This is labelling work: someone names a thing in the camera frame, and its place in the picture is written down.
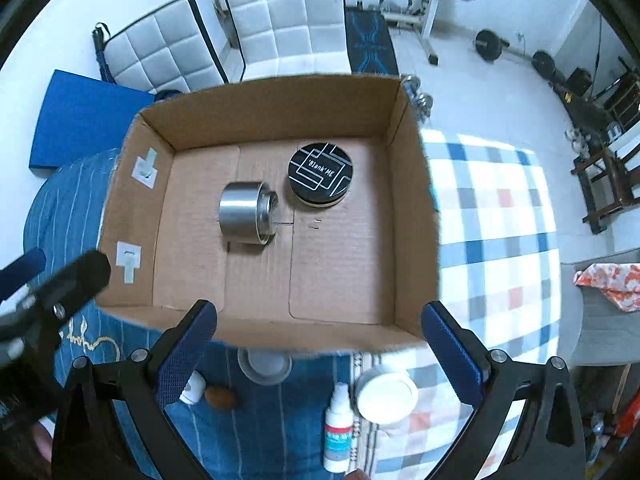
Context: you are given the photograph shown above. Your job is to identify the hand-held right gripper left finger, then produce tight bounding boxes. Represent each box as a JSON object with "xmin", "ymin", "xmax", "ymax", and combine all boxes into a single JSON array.
[{"xmin": 52, "ymin": 299, "xmax": 218, "ymax": 480}]

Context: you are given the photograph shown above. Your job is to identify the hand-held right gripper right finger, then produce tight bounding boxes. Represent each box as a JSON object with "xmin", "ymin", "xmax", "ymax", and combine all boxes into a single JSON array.
[{"xmin": 420, "ymin": 301, "xmax": 586, "ymax": 480}]

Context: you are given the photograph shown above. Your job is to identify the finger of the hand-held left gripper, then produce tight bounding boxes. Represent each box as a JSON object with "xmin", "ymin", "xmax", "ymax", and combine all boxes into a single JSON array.
[
  {"xmin": 20, "ymin": 249, "xmax": 112, "ymax": 341},
  {"xmin": 0, "ymin": 250, "xmax": 47, "ymax": 292}
]

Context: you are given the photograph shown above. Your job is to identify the cardboard box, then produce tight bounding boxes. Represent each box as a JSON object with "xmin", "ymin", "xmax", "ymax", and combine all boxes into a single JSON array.
[{"xmin": 95, "ymin": 74, "xmax": 442, "ymax": 352}]

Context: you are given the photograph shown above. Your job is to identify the small brown round object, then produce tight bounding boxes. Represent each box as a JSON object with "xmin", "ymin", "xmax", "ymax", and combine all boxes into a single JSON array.
[{"xmin": 205, "ymin": 385, "xmax": 237, "ymax": 411}]

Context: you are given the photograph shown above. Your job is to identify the blue striped blanket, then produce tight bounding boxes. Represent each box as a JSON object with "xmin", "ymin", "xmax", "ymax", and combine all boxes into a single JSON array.
[{"xmin": 22, "ymin": 147, "xmax": 358, "ymax": 480}]

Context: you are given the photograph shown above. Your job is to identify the white round jar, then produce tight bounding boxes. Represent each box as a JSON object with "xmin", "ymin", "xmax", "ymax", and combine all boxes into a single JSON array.
[{"xmin": 354, "ymin": 365, "xmax": 420, "ymax": 424}]

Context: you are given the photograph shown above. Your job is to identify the clear round plastic container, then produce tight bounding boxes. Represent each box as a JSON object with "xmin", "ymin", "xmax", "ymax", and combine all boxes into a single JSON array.
[{"xmin": 237, "ymin": 347, "xmax": 293, "ymax": 386}]

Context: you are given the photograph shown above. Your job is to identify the checkered blanket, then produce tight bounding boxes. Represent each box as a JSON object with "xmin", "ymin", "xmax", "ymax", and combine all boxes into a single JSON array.
[{"xmin": 350, "ymin": 129, "xmax": 562, "ymax": 480}]

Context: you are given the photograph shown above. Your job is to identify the small white spray bottle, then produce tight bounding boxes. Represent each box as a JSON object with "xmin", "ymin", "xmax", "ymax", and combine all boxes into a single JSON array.
[{"xmin": 322, "ymin": 382, "xmax": 355, "ymax": 472}]

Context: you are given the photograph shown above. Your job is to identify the silver metal tin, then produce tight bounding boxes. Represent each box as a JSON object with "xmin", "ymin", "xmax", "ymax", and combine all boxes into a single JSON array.
[{"xmin": 218, "ymin": 180, "xmax": 280, "ymax": 246}]

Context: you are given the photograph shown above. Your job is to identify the blue foam mat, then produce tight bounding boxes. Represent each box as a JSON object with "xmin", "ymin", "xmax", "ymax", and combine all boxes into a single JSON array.
[{"xmin": 28, "ymin": 69, "xmax": 153, "ymax": 179}]

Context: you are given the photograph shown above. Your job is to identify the grey armchair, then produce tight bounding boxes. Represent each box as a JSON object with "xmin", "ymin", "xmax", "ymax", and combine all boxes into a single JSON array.
[{"xmin": 560, "ymin": 247, "xmax": 640, "ymax": 367}]

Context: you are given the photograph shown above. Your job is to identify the orange white patterned cloth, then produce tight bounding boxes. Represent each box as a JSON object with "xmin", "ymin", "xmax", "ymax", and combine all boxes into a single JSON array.
[{"xmin": 574, "ymin": 262, "xmax": 640, "ymax": 314}]

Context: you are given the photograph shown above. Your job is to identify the black round tin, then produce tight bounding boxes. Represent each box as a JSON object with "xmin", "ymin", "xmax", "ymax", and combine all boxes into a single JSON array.
[{"xmin": 287, "ymin": 143, "xmax": 354, "ymax": 207}]

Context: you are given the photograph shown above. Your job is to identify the white quilted chair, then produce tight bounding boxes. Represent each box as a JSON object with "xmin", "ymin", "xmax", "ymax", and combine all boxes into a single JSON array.
[
  {"xmin": 220, "ymin": 0, "xmax": 351, "ymax": 82},
  {"xmin": 102, "ymin": 0, "xmax": 228, "ymax": 97}
]

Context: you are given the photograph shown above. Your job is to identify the dark wooden chair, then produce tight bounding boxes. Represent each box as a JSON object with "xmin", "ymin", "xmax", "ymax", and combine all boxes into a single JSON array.
[{"xmin": 571, "ymin": 127, "xmax": 640, "ymax": 235}]

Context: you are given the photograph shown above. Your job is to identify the chrome dumbbells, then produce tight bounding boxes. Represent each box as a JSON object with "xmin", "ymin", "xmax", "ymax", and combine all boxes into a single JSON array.
[{"xmin": 400, "ymin": 74, "xmax": 435, "ymax": 122}]

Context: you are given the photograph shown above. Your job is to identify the black weight plate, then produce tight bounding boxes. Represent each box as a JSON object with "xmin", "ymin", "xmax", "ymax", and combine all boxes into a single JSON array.
[{"xmin": 531, "ymin": 50, "xmax": 558, "ymax": 81}]

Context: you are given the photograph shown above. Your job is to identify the black barbell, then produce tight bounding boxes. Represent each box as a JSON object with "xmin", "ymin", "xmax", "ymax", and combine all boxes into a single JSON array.
[{"xmin": 473, "ymin": 29, "xmax": 532, "ymax": 64}]

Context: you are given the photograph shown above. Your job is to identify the black exercise mat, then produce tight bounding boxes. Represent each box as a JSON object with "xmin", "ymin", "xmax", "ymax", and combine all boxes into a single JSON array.
[{"xmin": 344, "ymin": 7, "xmax": 400, "ymax": 76}]

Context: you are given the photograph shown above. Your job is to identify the white weight rack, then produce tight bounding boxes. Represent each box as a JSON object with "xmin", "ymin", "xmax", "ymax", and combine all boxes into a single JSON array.
[{"xmin": 382, "ymin": 0, "xmax": 463, "ymax": 66}]

